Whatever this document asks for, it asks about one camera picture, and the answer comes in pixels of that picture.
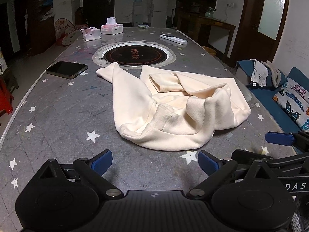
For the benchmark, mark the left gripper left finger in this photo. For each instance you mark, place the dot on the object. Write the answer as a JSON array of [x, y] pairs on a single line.
[[92, 170]]

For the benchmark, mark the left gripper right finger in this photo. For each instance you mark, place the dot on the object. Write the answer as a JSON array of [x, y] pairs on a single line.
[[218, 172]]

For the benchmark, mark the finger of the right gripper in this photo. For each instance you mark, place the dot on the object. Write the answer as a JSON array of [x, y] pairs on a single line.
[[285, 139]]

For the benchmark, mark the cream white sweater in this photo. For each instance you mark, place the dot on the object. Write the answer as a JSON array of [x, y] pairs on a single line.
[[172, 110]]

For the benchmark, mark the grey white clothes pile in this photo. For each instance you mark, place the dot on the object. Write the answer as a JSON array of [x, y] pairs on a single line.
[[265, 75]]

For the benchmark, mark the butterfly pattern pillow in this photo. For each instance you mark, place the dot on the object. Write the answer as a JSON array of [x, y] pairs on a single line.
[[291, 97]]

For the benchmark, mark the blue sofa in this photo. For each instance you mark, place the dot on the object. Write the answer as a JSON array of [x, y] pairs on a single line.
[[265, 95]]

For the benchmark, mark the black smartphone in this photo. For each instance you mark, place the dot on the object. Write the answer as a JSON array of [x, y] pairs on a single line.
[[67, 70]]

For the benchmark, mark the red plastic stool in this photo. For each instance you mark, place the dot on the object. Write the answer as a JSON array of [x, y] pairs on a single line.
[[5, 98]]

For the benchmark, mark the wooden bucket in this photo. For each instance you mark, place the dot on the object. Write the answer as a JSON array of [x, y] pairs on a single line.
[[210, 51]]

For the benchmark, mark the round black induction cooktop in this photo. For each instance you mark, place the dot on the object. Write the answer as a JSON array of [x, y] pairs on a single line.
[[133, 55]]

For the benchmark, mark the dark wooden side table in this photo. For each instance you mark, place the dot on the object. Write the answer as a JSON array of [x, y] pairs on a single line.
[[206, 30]]

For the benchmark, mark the white remote control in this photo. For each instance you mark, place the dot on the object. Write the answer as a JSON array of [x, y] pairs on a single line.
[[173, 39]]

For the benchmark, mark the dark wooden door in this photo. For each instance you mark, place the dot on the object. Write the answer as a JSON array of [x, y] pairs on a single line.
[[260, 30]]

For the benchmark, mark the small pink tissue pack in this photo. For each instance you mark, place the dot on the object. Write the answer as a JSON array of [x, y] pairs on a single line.
[[91, 33]]

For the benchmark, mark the pink white tissue box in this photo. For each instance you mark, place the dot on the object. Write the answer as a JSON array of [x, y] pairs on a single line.
[[111, 27]]

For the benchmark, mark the patterned play tent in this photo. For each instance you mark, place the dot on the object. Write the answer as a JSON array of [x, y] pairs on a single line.
[[66, 33]]

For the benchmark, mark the glass kettle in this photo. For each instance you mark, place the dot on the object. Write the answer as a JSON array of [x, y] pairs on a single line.
[[210, 12]]

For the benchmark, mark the small blue white packet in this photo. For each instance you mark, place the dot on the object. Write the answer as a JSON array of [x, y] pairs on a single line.
[[143, 26]]

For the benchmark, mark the water dispenser with blue bottle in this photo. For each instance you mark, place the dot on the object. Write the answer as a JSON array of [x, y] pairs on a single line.
[[137, 13]]

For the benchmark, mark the dark display cabinet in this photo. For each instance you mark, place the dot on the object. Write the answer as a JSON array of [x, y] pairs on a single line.
[[195, 2]]

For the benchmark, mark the white refrigerator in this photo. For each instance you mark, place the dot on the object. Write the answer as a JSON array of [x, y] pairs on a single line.
[[158, 13]]

